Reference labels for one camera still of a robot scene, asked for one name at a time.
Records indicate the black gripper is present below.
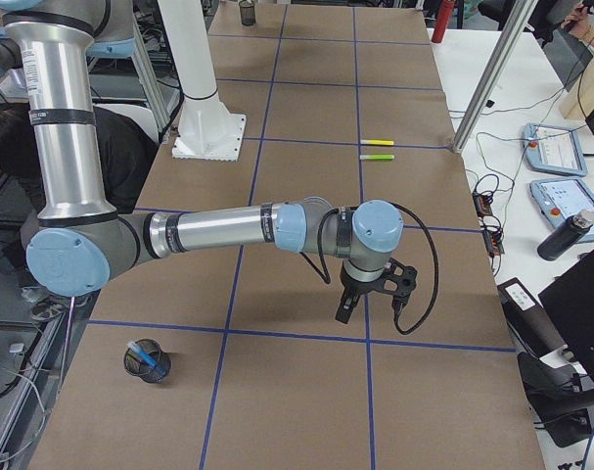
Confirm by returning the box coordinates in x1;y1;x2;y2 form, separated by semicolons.
335;258;418;324

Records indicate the blue highlighter pen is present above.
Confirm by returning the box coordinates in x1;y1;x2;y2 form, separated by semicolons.
127;341;166;377

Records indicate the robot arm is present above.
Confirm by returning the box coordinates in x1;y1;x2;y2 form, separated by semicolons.
0;1;416;323

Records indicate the green highlighter pen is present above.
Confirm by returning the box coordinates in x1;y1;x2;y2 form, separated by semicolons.
359;154;395;162

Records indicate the yellow highlighter pen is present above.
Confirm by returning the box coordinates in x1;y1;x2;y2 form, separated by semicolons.
360;139;395;147

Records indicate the near black mesh pen cup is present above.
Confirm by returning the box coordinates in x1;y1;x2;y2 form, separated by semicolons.
123;339;171;384

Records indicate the black mesh pen cup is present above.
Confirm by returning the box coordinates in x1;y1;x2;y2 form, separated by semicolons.
123;339;171;384
238;0;256;26

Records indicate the dark grey water bottle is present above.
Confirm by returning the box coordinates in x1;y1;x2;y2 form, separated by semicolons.
536;210;594;261

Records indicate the lower teach pendant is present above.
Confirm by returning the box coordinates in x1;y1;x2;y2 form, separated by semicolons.
529;176;594;243

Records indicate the teach pendant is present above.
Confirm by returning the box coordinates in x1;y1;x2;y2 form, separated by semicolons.
529;176;594;243
522;122;587;177

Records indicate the upper teach pendant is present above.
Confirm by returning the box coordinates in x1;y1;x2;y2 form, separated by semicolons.
522;122;587;177

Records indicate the person in black clothes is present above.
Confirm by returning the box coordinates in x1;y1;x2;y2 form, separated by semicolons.
0;105;160;275

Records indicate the far black mesh pen cup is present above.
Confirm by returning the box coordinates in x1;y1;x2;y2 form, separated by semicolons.
238;0;256;26

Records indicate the red bottle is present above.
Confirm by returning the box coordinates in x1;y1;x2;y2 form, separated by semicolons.
431;0;456;44

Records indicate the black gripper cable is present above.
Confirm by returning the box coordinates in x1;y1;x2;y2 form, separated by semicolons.
300;203;440;336

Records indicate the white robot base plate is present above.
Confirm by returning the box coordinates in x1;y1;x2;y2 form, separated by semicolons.
159;0;246;162

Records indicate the grey aluminium frame post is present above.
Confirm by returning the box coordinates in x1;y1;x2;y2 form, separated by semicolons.
450;0;537;154

